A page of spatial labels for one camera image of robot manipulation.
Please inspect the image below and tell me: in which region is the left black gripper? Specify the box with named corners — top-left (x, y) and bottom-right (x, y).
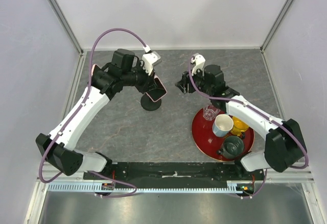
top-left (122, 61), bottom-right (157, 94)

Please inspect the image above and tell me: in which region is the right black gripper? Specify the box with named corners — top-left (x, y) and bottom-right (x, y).
top-left (175, 65), bottom-right (213, 96)

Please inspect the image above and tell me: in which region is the pink case smartphone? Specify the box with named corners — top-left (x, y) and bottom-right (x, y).
top-left (91, 64), bottom-right (101, 76)
top-left (146, 75), bottom-right (167, 102)

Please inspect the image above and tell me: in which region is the black round base phone holder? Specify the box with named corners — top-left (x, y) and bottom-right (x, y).
top-left (141, 94), bottom-right (161, 111)

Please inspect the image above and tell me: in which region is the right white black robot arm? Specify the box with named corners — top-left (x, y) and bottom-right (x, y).
top-left (175, 65), bottom-right (309, 180)

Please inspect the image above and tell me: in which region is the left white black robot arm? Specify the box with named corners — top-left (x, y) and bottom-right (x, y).
top-left (36, 48), bottom-right (167, 180)

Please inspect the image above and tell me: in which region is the clear glass cup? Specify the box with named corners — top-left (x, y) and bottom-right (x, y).
top-left (202, 104), bottom-right (221, 121)

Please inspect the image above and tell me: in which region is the light blue white mug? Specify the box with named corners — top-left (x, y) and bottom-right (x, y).
top-left (212, 114), bottom-right (234, 137)

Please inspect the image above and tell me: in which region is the red round tray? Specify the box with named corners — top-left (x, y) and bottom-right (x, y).
top-left (191, 108), bottom-right (255, 162)

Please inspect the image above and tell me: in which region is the yellow cup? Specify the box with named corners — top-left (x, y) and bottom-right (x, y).
top-left (230, 116), bottom-right (249, 136)

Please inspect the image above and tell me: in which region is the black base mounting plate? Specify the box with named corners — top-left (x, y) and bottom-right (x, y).
top-left (100, 162), bottom-right (264, 187)

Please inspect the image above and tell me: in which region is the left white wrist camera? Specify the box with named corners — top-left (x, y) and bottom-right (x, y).
top-left (142, 45), bottom-right (161, 76)

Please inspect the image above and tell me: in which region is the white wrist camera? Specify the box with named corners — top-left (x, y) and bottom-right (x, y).
top-left (191, 53), bottom-right (205, 76)
top-left (142, 45), bottom-right (161, 76)

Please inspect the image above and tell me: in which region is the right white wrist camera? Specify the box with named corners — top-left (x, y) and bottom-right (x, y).
top-left (191, 53), bottom-right (205, 76)

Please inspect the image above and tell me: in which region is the slotted cable duct rail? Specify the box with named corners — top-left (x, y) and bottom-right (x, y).
top-left (47, 181), bottom-right (243, 194)

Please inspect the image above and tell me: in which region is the left aluminium corner post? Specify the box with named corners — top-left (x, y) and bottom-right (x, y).
top-left (47, 0), bottom-right (84, 55)

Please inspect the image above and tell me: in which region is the aluminium corner post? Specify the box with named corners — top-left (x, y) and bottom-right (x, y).
top-left (47, 0), bottom-right (84, 55)
top-left (260, 0), bottom-right (295, 54)

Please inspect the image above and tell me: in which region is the right aluminium corner post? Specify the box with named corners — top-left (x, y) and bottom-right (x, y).
top-left (260, 0), bottom-right (295, 54)

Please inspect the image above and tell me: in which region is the aluminium frame front rail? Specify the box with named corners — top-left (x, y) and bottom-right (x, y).
top-left (42, 163), bottom-right (314, 184)

